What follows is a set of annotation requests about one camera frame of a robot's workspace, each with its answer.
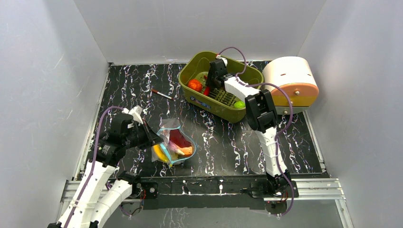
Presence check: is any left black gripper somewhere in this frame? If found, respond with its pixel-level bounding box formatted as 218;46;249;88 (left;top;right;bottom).
124;119;164;150

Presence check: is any red toy chili pepper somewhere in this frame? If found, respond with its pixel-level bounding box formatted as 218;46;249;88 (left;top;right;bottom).
203;76;210;96

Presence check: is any olive green plastic basket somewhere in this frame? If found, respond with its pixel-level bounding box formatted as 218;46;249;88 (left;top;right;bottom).
179;51;263;123

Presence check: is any yellow toy banana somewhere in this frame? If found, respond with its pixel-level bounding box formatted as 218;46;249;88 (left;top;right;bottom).
152;144;170;163

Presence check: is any orange toy papaya slice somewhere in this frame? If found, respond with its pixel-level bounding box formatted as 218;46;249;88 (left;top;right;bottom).
169;129;193;157

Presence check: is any clear zip top bag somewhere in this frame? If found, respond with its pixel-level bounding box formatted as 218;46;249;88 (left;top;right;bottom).
151;118;197;167

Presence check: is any purple toy eggplant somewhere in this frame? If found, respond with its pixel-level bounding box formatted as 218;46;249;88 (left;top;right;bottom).
168;141;185;156

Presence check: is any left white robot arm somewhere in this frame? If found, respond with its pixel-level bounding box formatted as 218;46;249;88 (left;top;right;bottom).
48;108;163;228

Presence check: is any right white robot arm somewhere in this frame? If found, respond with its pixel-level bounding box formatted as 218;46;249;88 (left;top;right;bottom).
207;55;296;200

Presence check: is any red orange toy tomato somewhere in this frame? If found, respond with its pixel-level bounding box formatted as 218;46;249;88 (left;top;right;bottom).
187;79;203;92

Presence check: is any green toy lime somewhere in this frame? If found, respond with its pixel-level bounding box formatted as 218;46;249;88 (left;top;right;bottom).
233;101;246;109

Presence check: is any marker pen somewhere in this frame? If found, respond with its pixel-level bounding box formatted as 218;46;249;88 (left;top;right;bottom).
152;89;173;100

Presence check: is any white orange cylindrical container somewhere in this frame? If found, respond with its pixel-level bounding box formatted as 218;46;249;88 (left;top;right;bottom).
262;56;319;114

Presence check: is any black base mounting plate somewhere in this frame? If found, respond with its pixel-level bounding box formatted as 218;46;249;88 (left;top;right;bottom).
138;174;271;211

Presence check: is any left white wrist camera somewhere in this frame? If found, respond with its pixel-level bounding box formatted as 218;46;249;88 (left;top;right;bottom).
122;105;143;124

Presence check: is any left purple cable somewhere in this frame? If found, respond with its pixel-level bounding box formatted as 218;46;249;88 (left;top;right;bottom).
63;106;125;228

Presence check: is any purple cable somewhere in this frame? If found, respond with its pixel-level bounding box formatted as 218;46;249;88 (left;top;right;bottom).
63;106;125;228
218;47;295;218

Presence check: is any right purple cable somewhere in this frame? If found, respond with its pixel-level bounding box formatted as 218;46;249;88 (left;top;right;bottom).
218;47;295;218

